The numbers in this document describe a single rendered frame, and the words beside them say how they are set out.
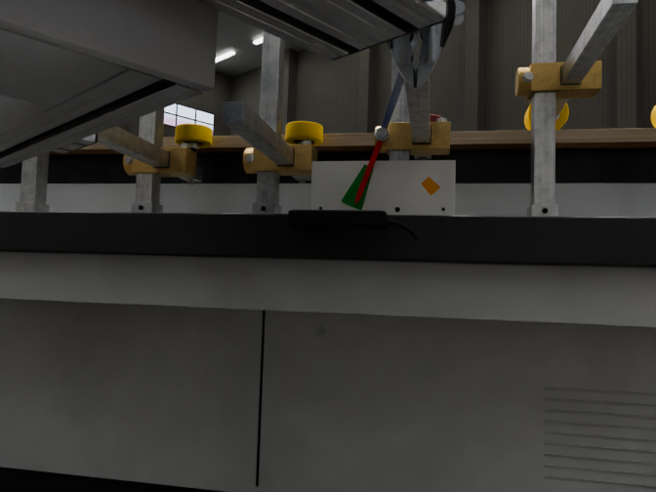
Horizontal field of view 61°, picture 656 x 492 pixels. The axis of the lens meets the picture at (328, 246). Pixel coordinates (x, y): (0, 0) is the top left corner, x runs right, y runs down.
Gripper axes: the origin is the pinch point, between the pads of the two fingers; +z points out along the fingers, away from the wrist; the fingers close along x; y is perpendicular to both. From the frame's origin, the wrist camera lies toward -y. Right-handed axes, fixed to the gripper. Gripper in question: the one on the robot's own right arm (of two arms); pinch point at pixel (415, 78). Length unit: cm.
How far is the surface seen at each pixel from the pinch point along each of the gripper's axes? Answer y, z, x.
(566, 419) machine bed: -56, 51, 29
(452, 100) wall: -1085, -359, 31
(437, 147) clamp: -33.1, 0.3, 2.8
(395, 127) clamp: -33.1, -3.6, -4.7
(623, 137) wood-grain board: -51, -6, 39
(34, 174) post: -34, 4, -79
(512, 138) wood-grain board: -51, -6, 18
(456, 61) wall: -1080, -438, 37
